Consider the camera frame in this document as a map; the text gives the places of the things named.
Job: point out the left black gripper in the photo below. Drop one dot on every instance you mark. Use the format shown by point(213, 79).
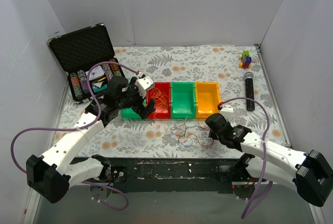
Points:
point(140, 103)

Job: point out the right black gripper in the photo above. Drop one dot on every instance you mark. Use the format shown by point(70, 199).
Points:
point(215, 126)

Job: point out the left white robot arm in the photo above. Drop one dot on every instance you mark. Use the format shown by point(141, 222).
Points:
point(52, 173)

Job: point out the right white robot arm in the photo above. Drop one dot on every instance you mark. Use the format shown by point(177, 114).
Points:
point(309, 174)

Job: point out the red bin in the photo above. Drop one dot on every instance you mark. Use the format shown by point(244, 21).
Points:
point(161, 92)

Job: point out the left green bin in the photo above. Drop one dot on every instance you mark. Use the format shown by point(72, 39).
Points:
point(129, 114)

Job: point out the green bin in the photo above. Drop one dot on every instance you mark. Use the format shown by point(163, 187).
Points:
point(183, 100)
point(129, 114)

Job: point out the right green bin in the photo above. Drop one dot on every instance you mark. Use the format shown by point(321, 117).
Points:
point(183, 100)

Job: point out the orange bin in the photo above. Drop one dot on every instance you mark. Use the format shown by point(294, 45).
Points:
point(208, 98)

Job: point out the black microphone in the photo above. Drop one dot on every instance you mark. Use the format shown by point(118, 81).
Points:
point(249, 91)

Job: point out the colourful toy block figure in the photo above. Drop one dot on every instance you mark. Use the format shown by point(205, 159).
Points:
point(245, 60)

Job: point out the black poker chip case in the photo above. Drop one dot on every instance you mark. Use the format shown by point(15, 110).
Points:
point(78, 51)

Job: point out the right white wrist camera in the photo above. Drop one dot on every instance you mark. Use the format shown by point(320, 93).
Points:
point(226, 111)

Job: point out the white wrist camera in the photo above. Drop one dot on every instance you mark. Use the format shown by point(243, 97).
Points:
point(226, 111)
point(144, 85)

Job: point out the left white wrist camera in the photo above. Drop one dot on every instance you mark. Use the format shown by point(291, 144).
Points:
point(144, 85)

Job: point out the aluminium frame rail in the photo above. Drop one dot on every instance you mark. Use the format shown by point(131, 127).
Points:
point(316, 211)

